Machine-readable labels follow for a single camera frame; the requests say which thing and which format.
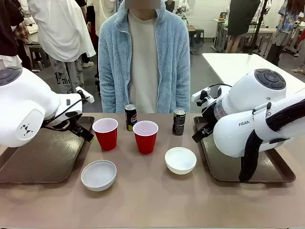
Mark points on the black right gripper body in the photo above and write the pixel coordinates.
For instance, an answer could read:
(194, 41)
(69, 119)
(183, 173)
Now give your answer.
(209, 114)

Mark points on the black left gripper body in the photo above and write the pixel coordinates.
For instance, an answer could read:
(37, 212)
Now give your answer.
(69, 119)

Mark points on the black Pepsi can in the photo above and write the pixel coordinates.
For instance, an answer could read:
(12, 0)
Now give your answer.
(179, 122)
(130, 118)

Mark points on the person in blue fleece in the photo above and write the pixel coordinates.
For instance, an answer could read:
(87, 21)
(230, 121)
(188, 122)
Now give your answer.
(114, 59)

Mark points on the black tripod stand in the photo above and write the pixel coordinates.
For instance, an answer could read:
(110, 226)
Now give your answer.
(259, 21)

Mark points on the brown plastic tray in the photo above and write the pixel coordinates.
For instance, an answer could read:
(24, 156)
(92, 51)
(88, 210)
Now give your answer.
(267, 167)
(47, 157)

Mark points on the white background table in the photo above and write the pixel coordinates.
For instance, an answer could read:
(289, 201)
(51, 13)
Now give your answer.
(226, 66)

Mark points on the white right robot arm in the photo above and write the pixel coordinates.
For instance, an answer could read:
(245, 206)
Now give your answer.
(247, 100)

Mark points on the bystander in blue patterned shirt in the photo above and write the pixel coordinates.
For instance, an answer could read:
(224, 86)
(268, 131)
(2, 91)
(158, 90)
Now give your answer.
(286, 23)

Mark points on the dark stool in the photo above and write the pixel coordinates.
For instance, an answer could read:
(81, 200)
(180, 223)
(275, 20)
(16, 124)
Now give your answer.
(199, 33)

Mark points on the red plastic cup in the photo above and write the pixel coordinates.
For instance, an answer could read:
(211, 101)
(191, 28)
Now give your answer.
(105, 138)
(145, 143)

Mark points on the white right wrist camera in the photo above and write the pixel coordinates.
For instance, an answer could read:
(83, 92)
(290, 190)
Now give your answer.
(200, 94)

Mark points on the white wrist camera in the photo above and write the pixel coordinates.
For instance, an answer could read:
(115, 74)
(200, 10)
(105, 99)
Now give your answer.
(81, 91)
(200, 94)

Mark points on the bystander in white shirt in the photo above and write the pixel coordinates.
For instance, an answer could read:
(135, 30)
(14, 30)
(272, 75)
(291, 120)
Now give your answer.
(59, 28)

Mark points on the bystander in black dress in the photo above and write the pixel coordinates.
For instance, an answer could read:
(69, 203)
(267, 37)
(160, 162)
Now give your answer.
(240, 16)

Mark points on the white background workbench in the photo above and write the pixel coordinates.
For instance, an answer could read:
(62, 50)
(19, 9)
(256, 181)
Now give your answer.
(268, 31)

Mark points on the white plastic bowl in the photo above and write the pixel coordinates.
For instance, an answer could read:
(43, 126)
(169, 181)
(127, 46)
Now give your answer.
(98, 175)
(180, 159)

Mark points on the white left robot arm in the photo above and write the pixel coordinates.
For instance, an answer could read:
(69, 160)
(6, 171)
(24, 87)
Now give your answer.
(26, 107)

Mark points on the white t-shirt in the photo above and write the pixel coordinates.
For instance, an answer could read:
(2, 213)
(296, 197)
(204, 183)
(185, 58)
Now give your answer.
(143, 59)

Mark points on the bystander in black shirt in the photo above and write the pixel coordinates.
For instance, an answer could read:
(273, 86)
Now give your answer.
(7, 28)

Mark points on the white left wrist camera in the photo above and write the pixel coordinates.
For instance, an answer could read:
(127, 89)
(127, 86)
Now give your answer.
(81, 91)

